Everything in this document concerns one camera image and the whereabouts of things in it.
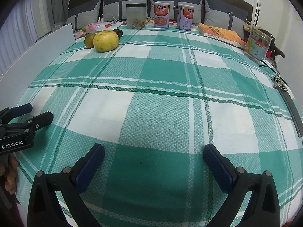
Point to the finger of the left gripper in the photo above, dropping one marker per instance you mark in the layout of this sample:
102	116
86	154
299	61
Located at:
7	114
38	122

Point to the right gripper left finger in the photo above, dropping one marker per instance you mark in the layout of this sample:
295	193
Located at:
44	208

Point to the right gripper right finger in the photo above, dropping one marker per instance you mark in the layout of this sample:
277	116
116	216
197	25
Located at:
263	207

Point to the brown green kiwi fruit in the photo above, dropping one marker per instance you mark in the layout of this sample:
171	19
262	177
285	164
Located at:
88	41

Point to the yellow pear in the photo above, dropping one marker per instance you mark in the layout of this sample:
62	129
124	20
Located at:
105	41

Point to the person left hand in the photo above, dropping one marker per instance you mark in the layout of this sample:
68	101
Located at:
10	174

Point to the white cardboard box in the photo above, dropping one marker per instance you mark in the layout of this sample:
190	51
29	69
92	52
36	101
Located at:
25	69

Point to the floral pink cloth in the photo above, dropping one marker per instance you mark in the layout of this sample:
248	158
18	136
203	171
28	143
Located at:
97	27

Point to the grey cushion far left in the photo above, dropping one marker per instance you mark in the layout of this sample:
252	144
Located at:
84	14

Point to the green plaid tablecloth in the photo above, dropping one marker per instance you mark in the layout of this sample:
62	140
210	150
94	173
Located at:
154	103

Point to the dark green fruit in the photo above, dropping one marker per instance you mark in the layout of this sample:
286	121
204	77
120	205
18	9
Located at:
118	32

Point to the clear bag with snacks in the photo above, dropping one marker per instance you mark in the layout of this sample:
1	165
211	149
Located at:
136	15

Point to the orange food box left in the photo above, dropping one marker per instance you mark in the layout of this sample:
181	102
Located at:
161	15

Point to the orange book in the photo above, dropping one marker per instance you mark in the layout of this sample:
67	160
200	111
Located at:
223	35

